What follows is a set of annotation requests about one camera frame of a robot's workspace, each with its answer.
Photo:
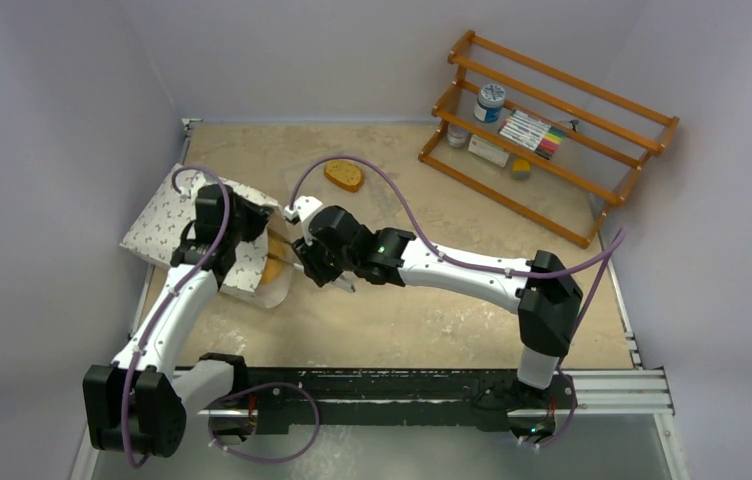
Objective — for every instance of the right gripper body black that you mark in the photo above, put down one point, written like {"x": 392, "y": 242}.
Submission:
{"x": 313, "y": 263}

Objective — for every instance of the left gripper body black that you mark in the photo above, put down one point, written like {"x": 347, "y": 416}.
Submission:
{"x": 248, "y": 225}

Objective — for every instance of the white patterned paper bag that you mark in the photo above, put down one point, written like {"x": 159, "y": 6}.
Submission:
{"x": 183, "y": 219}

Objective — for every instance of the fake bread slice brown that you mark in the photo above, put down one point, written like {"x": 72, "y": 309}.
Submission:
{"x": 344, "y": 174}

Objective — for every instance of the metal tongs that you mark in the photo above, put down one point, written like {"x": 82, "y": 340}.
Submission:
{"x": 296, "y": 265}

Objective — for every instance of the fake croissant tan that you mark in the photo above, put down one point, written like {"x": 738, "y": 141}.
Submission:
{"x": 275, "y": 262}

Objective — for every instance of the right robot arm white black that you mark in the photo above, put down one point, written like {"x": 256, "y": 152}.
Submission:
{"x": 335, "y": 248}

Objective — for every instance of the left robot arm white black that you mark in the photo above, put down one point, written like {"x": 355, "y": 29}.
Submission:
{"x": 135, "y": 404}

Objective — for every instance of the clear plastic tray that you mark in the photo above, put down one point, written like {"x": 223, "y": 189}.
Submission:
{"x": 375, "y": 204}

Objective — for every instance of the white card box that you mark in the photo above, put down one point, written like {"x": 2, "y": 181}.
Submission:
{"x": 488, "y": 151}

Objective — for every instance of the yellow grey sponge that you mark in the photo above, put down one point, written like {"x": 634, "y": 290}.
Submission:
{"x": 520, "y": 169}

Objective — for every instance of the white jar blue label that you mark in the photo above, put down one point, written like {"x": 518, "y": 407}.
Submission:
{"x": 489, "y": 103}

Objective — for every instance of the pack of coloured markers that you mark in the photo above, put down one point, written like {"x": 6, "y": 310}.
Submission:
{"x": 532, "y": 134}

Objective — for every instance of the orange wooden shelf rack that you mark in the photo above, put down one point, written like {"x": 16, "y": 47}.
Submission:
{"x": 446, "y": 110}

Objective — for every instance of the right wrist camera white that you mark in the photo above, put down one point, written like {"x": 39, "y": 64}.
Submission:
{"x": 300, "y": 214}

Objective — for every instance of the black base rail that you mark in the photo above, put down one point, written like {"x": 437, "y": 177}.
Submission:
{"x": 489, "y": 400}

